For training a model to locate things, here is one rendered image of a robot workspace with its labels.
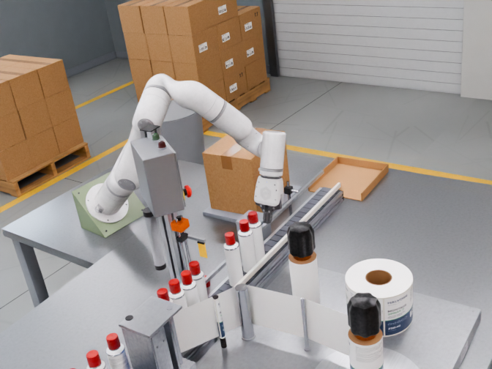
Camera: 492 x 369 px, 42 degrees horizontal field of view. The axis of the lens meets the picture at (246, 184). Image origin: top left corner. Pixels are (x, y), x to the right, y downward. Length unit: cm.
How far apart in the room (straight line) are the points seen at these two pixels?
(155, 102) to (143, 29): 385
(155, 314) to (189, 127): 297
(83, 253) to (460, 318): 150
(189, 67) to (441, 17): 232
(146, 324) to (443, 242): 124
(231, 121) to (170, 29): 367
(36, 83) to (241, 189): 311
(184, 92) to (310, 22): 478
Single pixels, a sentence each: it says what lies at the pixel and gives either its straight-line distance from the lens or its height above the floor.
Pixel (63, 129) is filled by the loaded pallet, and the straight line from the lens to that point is 567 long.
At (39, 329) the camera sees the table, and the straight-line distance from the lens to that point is 238.
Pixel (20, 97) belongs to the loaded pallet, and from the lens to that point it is 539.
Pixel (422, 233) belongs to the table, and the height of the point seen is 83.
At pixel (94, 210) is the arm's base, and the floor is 93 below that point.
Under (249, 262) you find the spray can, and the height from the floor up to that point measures 93.
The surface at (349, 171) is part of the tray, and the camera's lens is 302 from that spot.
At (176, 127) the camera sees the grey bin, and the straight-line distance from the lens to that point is 456.
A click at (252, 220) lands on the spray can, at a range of 224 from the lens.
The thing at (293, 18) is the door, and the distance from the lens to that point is 693.
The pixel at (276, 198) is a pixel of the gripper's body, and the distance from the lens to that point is 227.
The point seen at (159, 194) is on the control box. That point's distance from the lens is 186.
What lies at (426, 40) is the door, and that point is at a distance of 631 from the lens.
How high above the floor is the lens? 219
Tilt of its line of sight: 27 degrees down
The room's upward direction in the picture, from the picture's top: 8 degrees counter-clockwise
